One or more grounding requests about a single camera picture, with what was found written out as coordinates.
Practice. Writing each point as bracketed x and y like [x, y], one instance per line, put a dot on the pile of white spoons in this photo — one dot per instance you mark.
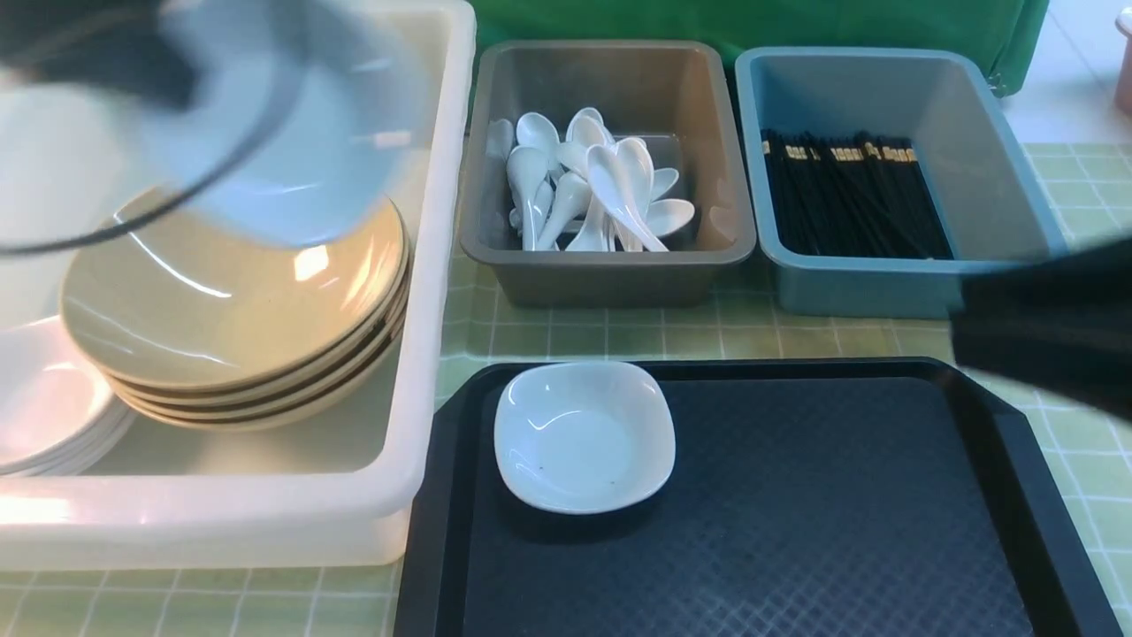
[548, 178]

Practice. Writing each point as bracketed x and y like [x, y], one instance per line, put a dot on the black plastic serving tray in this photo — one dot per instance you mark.
[826, 497]

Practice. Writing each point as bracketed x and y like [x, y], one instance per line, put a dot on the grey plastic spoon bin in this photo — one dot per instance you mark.
[673, 95]

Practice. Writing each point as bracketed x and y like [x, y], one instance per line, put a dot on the stack of white plates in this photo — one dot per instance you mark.
[59, 415]

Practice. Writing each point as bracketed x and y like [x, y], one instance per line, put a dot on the blue plastic chopstick bin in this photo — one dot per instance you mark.
[991, 207]

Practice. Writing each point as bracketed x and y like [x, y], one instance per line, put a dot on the bundle of black chopsticks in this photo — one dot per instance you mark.
[861, 196]

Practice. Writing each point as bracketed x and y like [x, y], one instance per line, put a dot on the top stacked tan bowl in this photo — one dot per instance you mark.
[278, 383]

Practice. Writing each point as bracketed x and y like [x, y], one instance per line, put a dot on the tan noodle bowl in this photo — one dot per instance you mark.
[182, 305]

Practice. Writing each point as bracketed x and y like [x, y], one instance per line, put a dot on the pink object at edge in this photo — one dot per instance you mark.
[1122, 94]

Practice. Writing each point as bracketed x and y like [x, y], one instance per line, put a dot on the white square dish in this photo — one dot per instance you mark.
[584, 438]
[307, 109]

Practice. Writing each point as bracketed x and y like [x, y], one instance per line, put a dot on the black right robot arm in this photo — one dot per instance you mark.
[1063, 325]

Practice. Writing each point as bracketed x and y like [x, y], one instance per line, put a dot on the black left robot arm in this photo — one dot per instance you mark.
[110, 45]

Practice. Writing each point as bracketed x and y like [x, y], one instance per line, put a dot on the stacked tan bowl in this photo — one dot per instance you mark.
[326, 399]
[342, 374]
[278, 383]

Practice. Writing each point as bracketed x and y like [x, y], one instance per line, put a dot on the green cloth backdrop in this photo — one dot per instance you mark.
[998, 36]

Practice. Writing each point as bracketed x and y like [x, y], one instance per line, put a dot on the white ceramic soup spoon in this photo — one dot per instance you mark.
[610, 183]

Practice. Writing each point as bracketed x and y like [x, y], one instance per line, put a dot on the bottom stacked tan bowl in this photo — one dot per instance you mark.
[326, 399]

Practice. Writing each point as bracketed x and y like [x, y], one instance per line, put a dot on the large white plastic tub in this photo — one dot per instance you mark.
[334, 489]

